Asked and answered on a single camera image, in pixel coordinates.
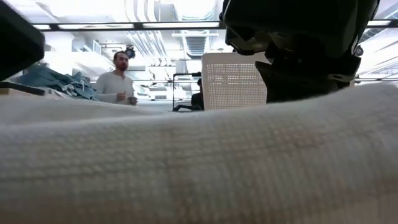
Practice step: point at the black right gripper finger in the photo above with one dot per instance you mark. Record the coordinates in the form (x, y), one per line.
(298, 82)

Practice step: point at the off-white towel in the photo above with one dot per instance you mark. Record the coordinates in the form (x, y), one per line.
(199, 161)

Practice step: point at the black flat device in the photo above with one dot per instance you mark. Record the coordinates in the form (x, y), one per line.
(21, 88)

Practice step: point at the wooden desk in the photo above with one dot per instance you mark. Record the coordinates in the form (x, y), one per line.
(18, 92)

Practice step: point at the teal cloth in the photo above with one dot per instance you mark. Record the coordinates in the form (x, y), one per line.
(59, 82)

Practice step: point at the white perforated plastic basket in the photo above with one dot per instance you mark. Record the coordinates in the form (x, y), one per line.
(233, 81)

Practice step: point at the seated person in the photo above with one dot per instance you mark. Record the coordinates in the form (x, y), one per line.
(198, 99)

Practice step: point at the black ceiling camera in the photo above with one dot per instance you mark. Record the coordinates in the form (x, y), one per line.
(130, 52)
(359, 50)

